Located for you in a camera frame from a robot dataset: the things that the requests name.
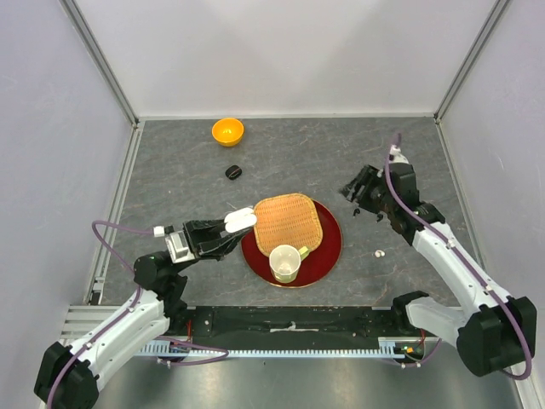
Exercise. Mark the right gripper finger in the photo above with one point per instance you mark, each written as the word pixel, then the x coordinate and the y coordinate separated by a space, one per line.
pixel 351 190
pixel 368 177

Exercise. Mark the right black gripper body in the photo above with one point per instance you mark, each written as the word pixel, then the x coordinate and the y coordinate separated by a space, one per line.
pixel 379 200

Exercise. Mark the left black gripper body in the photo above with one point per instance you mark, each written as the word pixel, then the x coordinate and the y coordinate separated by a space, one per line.
pixel 194 250

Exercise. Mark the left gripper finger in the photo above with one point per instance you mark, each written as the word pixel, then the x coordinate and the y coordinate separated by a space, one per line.
pixel 218 252
pixel 213 230

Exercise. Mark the white earbud charging case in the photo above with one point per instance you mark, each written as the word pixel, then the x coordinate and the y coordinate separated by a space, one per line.
pixel 239 220

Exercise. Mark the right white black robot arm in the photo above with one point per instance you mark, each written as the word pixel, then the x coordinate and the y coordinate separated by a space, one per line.
pixel 491 330

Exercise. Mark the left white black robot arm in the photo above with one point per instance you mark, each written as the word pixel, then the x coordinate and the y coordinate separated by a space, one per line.
pixel 72 376

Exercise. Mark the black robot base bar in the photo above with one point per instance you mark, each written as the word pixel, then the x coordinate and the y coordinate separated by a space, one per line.
pixel 208 321

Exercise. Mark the black earbud charging case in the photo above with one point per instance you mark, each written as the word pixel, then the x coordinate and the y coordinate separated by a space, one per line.
pixel 233 172

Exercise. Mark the woven bamboo tray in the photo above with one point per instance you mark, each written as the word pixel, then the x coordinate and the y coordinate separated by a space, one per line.
pixel 288 219

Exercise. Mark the cream mug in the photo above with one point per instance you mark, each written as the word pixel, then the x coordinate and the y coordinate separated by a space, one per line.
pixel 285 262

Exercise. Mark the red round plate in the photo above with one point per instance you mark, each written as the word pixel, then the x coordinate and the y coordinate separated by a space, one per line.
pixel 317 264

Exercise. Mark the orange bowl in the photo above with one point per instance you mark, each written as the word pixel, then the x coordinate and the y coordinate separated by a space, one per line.
pixel 228 132

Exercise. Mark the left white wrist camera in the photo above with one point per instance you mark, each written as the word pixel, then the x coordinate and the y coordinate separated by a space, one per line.
pixel 175 241

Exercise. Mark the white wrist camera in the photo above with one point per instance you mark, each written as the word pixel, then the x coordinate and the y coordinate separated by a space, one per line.
pixel 175 241
pixel 395 156

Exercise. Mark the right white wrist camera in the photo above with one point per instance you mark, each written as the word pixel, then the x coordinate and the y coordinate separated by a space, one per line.
pixel 395 156

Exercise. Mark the white slotted cable duct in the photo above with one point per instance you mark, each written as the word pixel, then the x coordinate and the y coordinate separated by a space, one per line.
pixel 167 349

